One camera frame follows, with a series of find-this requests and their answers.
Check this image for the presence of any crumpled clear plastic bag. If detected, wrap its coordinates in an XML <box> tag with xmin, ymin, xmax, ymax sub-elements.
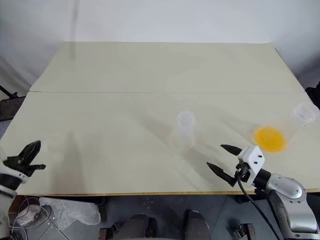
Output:
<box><xmin>39</xmin><ymin>196</ymin><xmax>102</xmax><ymax>231</ymax></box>

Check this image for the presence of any black floor clamp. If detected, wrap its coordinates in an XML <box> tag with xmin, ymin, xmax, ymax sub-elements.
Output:
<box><xmin>234</xmin><ymin>223</ymin><xmax>254</xmax><ymax>240</ymax></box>
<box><xmin>99</xmin><ymin>226</ymin><xmax>120</xmax><ymax>240</ymax></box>

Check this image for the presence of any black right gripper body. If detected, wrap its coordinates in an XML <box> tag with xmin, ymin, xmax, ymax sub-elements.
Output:
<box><xmin>234</xmin><ymin>161</ymin><xmax>251</xmax><ymax>185</ymax></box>

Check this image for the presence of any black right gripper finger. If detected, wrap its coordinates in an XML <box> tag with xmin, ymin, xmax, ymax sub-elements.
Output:
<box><xmin>206</xmin><ymin>161</ymin><xmax>237</xmax><ymax>188</ymax></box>
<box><xmin>219</xmin><ymin>143</ymin><xmax>243</xmax><ymax>159</ymax></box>

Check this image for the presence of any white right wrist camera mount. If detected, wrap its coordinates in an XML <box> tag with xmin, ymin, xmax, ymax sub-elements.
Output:
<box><xmin>237</xmin><ymin>145</ymin><xmax>266</xmax><ymax>188</ymax></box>

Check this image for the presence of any clear plastic cup, upright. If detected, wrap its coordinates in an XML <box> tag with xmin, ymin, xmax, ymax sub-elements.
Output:
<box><xmin>171</xmin><ymin>110</ymin><xmax>196</xmax><ymax>152</ymax></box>

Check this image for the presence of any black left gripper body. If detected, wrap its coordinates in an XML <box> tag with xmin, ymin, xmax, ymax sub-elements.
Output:
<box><xmin>3</xmin><ymin>155</ymin><xmax>31</xmax><ymax>179</ymax></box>

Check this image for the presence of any clear cup with orange liquid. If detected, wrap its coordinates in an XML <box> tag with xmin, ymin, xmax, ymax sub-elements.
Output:
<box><xmin>251</xmin><ymin>116</ymin><xmax>297</xmax><ymax>154</ymax></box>

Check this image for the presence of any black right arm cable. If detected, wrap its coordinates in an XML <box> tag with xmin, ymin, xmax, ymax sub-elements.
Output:
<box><xmin>235</xmin><ymin>171</ymin><xmax>282</xmax><ymax>240</ymax></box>

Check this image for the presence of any black equipment block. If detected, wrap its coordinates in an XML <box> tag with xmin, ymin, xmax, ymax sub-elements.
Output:
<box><xmin>304</xmin><ymin>81</ymin><xmax>320</xmax><ymax>107</ymax></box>

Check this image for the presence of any grey metal base plate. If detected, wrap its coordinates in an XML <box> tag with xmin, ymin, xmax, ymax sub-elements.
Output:
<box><xmin>23</xmin><ymin>214</ymin><xmax>67</xmax><ymax>240</ymax></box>

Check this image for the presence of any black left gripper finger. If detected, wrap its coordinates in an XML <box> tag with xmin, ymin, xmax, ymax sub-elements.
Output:
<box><xmin>28</xmin><ymin>163</ymin><xmax>47</xmax><ymax>174</ymax></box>
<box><xmin>18</xmin><ymin>140</ymin><xmax>42</xmax><ymax>165</ymax></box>

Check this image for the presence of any black metal stand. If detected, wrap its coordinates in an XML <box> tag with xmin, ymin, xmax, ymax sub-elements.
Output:
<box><xmin>0</xmin><ymin>84</ymin><xmax>25</xmax><ymax>122</ymax></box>

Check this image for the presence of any dark rounded shape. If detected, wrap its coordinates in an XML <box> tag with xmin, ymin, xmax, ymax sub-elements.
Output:
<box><xmin>184</xmin><ymin>209</ymin><xmax>211</xmax><ymax>240</ymax></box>
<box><xmin>121</xmin><ymin>213</ymin><xmax>159</xmax><ymax>240</ymax></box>

